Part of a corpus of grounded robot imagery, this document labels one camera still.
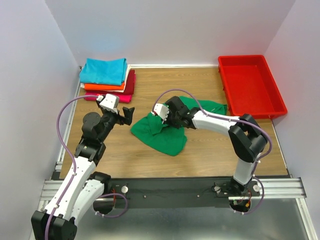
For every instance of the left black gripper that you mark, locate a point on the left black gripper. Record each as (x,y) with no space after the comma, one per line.
(128,119)

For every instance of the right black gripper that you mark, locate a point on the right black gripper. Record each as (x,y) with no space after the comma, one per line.
(167,122)

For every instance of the green t shirt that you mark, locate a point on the green t shirt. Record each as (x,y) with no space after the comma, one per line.
(164,138)

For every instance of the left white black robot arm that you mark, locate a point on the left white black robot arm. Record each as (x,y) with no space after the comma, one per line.
(83,184)

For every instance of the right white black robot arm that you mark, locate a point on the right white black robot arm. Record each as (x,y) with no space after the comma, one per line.
(247,138)

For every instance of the folded pink t shirt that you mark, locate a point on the folded pink t shirt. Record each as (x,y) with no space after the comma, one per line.
(123,98)

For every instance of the folded dark red t shirt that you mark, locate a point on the folded dark red t shirt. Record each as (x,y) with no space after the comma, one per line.
(130,84)

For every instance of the folded cyan t shirt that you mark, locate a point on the folded cyan t shirt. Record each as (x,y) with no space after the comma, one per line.
(102,72)

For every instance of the folded white t shirt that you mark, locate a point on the folded white t shirt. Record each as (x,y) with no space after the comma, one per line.
(125,79)

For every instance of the folded orange t shirt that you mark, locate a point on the folded orange t shirt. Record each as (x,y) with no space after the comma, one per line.
(103,87)

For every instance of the red plastic bin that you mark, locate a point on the red plastic bin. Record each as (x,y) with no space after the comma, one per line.
(249,87)

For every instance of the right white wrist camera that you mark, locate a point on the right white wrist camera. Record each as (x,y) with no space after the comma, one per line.
(162,111)

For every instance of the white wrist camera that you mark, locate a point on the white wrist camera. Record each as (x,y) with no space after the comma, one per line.
(108,102)
(162,111)

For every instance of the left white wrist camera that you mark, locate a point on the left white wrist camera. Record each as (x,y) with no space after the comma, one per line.
(108,102)

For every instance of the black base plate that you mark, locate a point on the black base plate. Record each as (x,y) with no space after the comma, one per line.
(180,192)

